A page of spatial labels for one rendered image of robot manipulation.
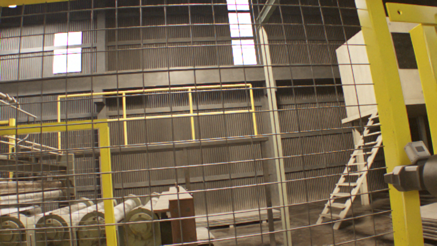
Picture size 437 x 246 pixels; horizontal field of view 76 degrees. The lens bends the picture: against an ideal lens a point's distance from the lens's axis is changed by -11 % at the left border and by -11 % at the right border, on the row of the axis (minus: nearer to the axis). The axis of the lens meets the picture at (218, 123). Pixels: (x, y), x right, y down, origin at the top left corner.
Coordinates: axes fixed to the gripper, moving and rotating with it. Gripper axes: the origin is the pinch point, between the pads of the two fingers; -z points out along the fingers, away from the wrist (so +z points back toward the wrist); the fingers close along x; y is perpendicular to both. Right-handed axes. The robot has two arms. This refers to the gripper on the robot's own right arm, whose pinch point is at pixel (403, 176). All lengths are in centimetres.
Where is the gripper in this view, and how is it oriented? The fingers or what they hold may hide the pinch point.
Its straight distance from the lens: 80.6
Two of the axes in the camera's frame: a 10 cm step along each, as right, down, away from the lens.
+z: 1.5, -1.7, -9.7
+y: 0.9, 9.8, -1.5
